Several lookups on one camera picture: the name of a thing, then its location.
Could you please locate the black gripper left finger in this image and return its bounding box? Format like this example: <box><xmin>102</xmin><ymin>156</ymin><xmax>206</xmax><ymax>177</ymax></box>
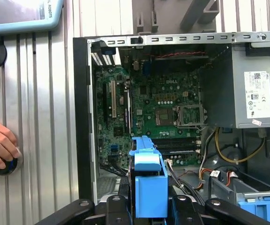
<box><xmin>35</xmin><ymin>195</ymin><xmax>129</xmax><ymax>225</ymax></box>

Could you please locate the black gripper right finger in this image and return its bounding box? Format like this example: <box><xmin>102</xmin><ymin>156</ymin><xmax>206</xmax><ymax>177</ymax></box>
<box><xmin>172</xmin><ymin>195</ymin><xmax>270</xmax><ymax>225</ymax></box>

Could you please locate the hard disk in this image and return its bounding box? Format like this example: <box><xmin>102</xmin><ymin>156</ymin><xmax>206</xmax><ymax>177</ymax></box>
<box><xmin>128</xmin><ymin>135</ymin><xmax>169</xmax><ymax>220</ymax></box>

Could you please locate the round black tool blue ring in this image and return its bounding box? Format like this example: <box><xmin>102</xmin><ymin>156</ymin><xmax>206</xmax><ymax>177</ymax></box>
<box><xmin>0</xmin><ymin>146</ymin><xmax>24</xmax><ymax>176</ymax></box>

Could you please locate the metal disk bay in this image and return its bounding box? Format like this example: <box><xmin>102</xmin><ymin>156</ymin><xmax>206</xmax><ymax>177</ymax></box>
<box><xmin>207</xmin><ymin>168</ymin><xmax>270</xmax><ymax>225</ymax></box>

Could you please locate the blue disk carrier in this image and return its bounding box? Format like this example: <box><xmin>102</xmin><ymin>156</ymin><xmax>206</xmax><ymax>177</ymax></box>
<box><xmin>237</xmin><ymin>192</ymin><xmax>270</xmax><ymax>225</ymax></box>

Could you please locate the black RAM slot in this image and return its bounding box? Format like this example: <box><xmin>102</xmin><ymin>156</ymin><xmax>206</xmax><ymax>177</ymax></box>
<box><xmin>153</xmin><ymin>137</ymin><xmax>198</xmax><ymax>147</ymax></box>
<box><xmin>153</xmin><ymin>147</ymin><xmax>201</xmax><ymax>156</ymax></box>

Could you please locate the locking lever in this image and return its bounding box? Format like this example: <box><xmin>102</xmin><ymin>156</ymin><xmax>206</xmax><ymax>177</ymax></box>
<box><xmin>177</xmin><ymin>125</ymin><xmax>208</xmax><ymax>131</ymax></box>

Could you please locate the CPU socket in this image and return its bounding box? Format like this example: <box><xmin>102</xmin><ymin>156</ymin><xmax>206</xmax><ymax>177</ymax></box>
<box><xmin>154</xmin><ymin>107</ymin><xmax>176</xmax><ymax>126</ymax></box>

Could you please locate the black open PC case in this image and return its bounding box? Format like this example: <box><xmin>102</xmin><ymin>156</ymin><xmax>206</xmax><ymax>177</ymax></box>
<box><xmin>72</xmin><ymin>30</ymin><xmax>270</xmax><ymax>225</ymax></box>

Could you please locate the metal socket cover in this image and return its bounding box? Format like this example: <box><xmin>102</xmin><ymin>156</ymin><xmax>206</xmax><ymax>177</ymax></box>
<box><xmin>175</xmin><ymin>105</ymin><xmax>206</xmax><ymax>127</ymax></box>

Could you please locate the white expansion slot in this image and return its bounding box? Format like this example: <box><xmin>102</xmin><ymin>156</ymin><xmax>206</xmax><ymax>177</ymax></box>
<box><xmin>111</xmin><ymin>80</ymin><xmax>117</xmax><ymax>119</ymax></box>

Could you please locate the green motherboard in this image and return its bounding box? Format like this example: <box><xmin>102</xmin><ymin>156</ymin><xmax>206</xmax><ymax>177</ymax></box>
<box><xmin>93</xmin><ymin>60</ymin><xmax>206</xmax><ymax>168</ymax></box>

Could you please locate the grey power supply unit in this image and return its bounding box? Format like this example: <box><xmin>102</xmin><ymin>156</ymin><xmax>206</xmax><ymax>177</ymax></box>
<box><xmin>200</xmin><ymin>44</ymin><xmax>270</xmax><ymax>129</ymax></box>

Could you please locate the pale blue teach pendant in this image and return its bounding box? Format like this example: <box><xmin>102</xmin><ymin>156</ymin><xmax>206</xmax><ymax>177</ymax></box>
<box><xmin>0</xmin><ymin>0</ymin><xmax>64</xmax><ymax>36</ymax></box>

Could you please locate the black cable bundle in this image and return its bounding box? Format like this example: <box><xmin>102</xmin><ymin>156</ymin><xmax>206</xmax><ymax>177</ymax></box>
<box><xmin>165</xmin><ymin>159</ymin><xmax>196</xmax><ymax>200</ymax></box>

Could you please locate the multicolour wire bundle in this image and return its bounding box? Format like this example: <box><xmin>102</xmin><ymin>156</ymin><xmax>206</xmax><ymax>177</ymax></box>
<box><xmin>198</xmin><ymin>166</ymin><xmax>212</xmax><ymax>190</ymax></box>

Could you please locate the yellow wire bundle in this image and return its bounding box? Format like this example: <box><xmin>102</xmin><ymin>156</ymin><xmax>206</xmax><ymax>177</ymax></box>
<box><xmin>215</xmin><ymin>127</ymin><xmax>266</xmax><ymax>164</ymax></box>

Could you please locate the red black twisted wire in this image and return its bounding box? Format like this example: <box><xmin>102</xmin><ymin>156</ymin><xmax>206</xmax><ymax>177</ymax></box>
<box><xmin>154</xmin><ymin>51</ymin><xmax>206</xmax><ymax>59</ymax></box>

